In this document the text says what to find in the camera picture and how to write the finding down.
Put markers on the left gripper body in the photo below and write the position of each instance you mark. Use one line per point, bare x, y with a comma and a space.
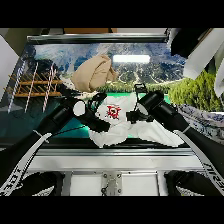
97, 123

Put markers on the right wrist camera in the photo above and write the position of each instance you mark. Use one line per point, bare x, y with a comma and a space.
140, 88

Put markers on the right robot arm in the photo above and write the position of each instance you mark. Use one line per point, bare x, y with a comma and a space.
163, 108

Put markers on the white shirt with red print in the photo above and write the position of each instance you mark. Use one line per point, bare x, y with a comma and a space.
115, 135

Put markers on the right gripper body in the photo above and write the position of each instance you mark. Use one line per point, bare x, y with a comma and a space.
136, 117

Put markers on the beige garment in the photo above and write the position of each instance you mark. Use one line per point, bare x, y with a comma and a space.
93, 73

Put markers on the silver frame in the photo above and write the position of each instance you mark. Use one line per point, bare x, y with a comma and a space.
113, 160

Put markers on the white garment with blue pattern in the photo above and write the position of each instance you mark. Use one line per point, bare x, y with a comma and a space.
203, 120

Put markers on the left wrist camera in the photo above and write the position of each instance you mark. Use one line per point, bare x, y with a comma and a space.
100, 97

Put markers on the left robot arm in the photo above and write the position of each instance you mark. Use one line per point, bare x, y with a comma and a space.
56, 118

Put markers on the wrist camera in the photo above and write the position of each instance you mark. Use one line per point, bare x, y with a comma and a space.
140, 88
100, 97

